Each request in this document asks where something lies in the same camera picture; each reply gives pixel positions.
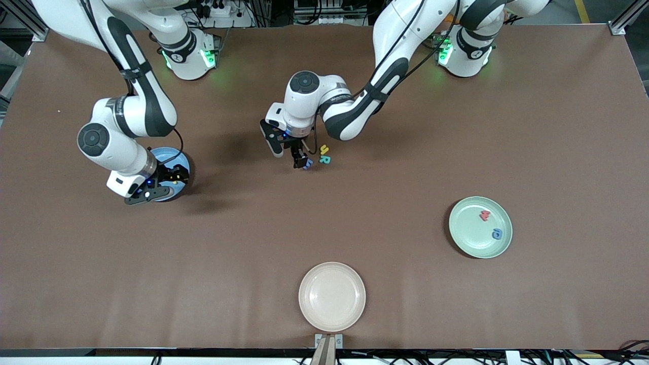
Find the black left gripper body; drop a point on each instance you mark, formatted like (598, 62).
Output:
(297, 147)

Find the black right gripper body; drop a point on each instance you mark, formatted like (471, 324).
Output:
(166, 174)

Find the red foam lowercase w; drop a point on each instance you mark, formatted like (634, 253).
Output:
(484, 216)

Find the blue foam lowercase a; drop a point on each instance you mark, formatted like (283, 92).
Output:
(493, 235)

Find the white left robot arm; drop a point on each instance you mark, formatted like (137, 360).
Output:
(304, 109)

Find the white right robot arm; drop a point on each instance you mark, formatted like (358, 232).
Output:
(116, 149)

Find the teal foam uppercase R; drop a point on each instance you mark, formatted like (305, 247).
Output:
(321, 160)

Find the blue plate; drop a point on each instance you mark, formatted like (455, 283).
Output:
(167, 154)

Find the beige plate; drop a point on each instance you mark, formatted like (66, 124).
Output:
(332, 296)

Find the green plate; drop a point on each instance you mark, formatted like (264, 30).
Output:
(471, 233)

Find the metal equipment rack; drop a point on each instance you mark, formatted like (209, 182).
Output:
(329, 20)

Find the white plastic block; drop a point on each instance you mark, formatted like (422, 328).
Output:
(513, 359)

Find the aluminium frame profile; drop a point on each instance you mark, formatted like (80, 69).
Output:
(616, 29)
(38, 37)

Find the silver camera mount bracket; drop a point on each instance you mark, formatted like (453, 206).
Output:
(328, 355)

